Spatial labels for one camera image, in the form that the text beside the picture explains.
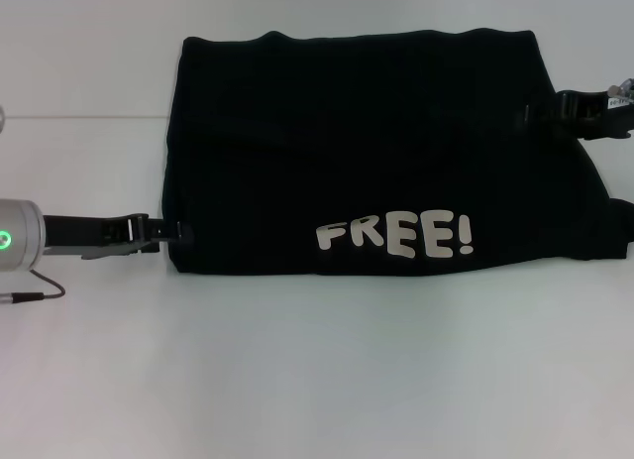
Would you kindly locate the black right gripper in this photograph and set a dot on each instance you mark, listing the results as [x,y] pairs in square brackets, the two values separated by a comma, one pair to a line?
[614,117]

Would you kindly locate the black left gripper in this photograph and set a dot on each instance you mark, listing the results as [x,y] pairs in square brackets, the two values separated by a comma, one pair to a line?
[74,236]

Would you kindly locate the black shirt with FREE print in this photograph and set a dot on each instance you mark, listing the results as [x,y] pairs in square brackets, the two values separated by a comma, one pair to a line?
[376,156]

